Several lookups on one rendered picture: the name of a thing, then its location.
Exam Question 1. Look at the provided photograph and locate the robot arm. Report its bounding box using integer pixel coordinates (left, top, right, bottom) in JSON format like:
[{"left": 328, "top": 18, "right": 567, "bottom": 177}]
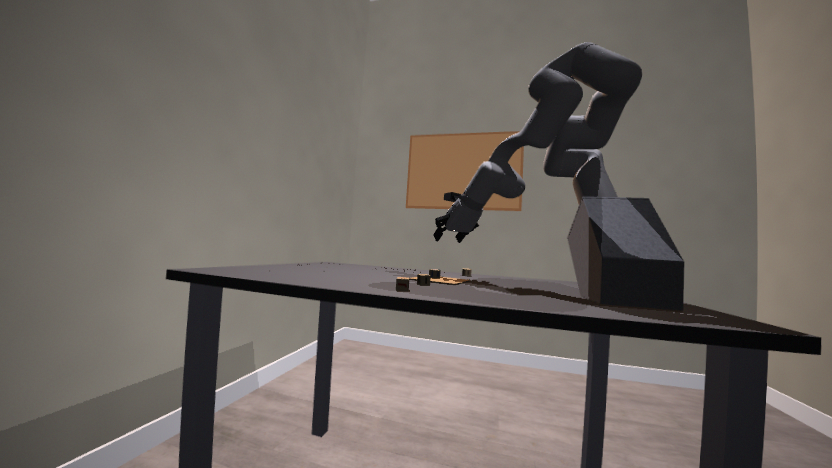
[{"left": 444, "top": 42, "right": 642, "bottom": 211}]

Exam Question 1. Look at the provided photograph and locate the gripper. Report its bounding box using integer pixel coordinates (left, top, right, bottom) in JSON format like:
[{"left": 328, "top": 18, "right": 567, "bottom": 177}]
[{"left": 433, "top": 198, "right": 483, "bottom": 243}]

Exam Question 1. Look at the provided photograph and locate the orange flat mat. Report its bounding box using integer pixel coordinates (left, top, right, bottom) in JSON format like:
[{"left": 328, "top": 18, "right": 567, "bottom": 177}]
[{"left": 409, "top": 277, "right": 471, "bottom": 285}]

